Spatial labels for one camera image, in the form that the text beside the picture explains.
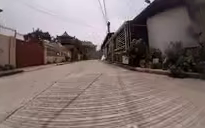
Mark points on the pole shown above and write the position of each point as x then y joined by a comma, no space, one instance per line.
108,27

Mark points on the beige wall with fence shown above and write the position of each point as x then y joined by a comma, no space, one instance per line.
0,50

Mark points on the building with white wall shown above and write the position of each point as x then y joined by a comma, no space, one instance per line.
171,26

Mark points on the row of bushes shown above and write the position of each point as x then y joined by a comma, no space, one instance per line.
176,60

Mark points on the pale low wall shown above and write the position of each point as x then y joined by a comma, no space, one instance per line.
55,53

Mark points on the grey concrete road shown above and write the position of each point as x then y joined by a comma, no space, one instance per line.
90,93

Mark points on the building with dark tiered roof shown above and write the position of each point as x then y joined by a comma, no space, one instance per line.
38,34

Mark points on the raised concrete kerb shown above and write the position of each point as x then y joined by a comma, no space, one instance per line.
150,70

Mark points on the building with window grilles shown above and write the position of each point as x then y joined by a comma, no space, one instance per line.
121,41

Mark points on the red gate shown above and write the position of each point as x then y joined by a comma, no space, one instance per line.
30,54

